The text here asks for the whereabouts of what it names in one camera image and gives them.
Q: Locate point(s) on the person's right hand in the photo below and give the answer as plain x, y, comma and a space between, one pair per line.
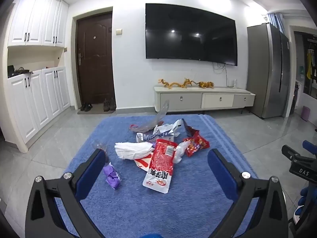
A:
302, 195

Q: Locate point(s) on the silver refrigerator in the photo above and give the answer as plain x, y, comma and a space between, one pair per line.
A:
262, 67

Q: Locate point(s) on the white wall cabinet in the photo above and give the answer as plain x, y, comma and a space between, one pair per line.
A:
34, 14

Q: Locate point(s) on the dark shelf clutter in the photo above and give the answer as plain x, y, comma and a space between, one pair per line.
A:
23, 71

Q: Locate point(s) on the blue towel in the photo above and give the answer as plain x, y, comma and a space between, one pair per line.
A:
173, 215

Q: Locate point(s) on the purple wrapper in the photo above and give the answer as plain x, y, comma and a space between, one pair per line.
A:
112, 177

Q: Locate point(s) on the black wall television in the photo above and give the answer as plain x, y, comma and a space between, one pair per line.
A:
190, 34

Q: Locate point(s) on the yellow hanging garment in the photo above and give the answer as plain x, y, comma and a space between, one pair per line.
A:
309, 65

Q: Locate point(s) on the black box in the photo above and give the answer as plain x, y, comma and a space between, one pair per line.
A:
11, 71

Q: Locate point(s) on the white red striped wrapper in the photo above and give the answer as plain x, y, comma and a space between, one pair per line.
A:
143, 162

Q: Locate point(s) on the clear plastic wrap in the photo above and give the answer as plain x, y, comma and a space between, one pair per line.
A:
100, 145

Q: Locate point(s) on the blue curtain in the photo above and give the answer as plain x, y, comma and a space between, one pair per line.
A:
276, 22

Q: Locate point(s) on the white base cabinet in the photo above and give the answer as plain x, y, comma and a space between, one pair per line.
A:
37, 104

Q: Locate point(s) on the clear plastic bag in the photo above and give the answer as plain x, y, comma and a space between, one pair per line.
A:
153, 121

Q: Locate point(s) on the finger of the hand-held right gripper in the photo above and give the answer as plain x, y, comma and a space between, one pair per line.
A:
309, 145
291, 153

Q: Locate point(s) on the small purple bin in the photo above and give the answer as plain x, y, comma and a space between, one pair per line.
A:
306, 114

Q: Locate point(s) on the white television cabinet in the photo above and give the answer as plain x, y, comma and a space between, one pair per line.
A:
183, 101

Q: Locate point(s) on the red white snack packet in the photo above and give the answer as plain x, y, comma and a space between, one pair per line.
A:
161, 168

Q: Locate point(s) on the long golden dragon figurine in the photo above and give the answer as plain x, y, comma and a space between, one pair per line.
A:
171, 84

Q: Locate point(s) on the beige wall switch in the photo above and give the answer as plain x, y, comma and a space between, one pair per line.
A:
119, 31

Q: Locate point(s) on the brown boot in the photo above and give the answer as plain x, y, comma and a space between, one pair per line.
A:
112, 104
106, 105

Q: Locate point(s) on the small golden dragon figurine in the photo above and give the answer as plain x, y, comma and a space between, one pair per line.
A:
188, 83

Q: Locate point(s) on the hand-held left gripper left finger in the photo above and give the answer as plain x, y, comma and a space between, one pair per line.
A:
91, 173

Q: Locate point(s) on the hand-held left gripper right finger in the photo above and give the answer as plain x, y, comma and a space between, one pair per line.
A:
221, 173

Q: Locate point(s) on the brown snack packet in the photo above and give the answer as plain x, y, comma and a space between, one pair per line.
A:
190, 131

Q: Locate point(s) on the brown entrance door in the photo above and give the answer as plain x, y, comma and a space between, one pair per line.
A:
96, 62

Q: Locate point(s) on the grey door mat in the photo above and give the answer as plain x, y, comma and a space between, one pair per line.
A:
96, 112

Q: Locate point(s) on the silver blue wrapper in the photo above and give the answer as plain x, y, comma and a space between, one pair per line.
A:
161, 133

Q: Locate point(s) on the golden tiger figurine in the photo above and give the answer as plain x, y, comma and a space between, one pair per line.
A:
205, 85

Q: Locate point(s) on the black shoe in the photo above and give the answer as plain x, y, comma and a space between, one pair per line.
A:
83, 107
89, 106

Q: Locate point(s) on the white tissue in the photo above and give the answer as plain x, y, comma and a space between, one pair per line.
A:
133, 150

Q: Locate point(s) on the small white plastic bag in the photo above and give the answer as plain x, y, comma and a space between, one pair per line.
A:
180, 151

